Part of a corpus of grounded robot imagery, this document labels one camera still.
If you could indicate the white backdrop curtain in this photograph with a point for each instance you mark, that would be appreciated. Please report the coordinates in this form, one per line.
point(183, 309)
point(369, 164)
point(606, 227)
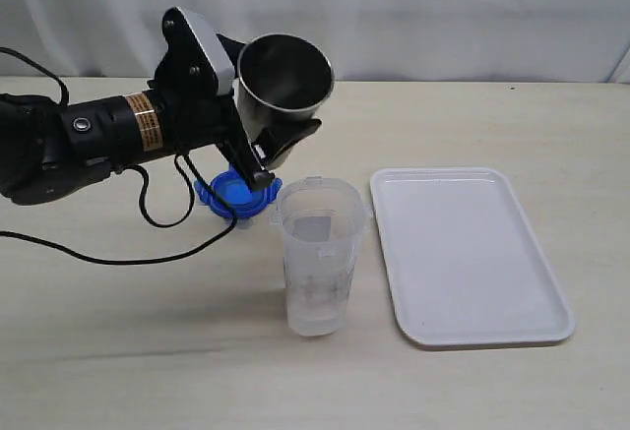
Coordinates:
point(409, 40)

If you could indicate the clear plastic container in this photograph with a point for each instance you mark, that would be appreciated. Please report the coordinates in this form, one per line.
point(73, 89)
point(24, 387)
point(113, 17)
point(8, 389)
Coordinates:
point(321, 221)

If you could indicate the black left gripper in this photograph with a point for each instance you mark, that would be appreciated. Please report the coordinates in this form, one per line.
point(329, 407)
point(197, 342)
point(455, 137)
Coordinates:
point(198, 119)

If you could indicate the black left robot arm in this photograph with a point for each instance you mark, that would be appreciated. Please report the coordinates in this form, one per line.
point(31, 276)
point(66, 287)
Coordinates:
point(53, 148)

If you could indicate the white rectangular tray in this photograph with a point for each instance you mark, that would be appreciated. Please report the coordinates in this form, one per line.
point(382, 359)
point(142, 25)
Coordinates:
point(464, 267)

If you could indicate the blue plastic lid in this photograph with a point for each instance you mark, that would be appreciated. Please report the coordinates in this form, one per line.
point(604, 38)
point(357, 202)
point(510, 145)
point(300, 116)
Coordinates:
point(233, 190)

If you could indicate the stainless steel cup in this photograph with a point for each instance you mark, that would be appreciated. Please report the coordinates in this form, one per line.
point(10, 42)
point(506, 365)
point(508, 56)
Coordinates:
point(282, 78)

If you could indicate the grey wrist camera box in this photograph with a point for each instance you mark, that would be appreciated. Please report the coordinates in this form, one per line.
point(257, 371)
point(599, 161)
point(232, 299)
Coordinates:
point(208, 60)

